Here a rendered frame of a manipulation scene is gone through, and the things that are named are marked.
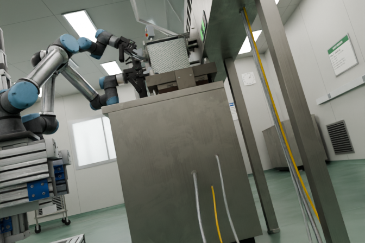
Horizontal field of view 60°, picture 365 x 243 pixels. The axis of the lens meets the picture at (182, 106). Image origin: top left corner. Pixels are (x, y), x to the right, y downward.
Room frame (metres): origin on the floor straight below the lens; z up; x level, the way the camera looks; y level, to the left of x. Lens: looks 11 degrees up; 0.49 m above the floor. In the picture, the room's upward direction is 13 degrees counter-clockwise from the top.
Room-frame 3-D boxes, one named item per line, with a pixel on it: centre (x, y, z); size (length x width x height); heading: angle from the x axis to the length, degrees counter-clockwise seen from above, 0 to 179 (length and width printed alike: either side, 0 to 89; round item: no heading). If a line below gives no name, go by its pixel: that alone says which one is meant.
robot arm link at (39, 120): (1.99, 0.97, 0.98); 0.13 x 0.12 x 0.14; 165
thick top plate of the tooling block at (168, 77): (1.78, -0.03, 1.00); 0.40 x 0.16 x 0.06; 93
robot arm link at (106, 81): (1.88, 0.41, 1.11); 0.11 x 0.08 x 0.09; 93
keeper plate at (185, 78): (1.69, -0.05, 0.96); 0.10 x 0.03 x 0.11; 93
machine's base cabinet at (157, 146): (2.90, 0.13, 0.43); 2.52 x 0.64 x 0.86; 3
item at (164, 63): (1.90, 0.01, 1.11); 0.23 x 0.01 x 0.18; 93
